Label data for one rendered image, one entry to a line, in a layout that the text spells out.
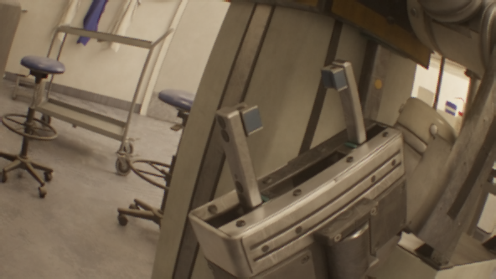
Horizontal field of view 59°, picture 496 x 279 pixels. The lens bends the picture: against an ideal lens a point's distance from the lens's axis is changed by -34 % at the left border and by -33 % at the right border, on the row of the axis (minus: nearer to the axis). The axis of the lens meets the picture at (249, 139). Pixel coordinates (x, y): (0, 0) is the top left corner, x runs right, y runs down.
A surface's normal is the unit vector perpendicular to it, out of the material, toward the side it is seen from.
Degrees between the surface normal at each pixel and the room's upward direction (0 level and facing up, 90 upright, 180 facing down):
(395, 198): 85
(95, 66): 90
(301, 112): 90
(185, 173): 90
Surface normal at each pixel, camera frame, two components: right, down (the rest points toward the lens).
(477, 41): -0.92, 0.20
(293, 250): 0.56, 0.20
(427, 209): -0.73, -0.45
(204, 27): 0.33, 0.24
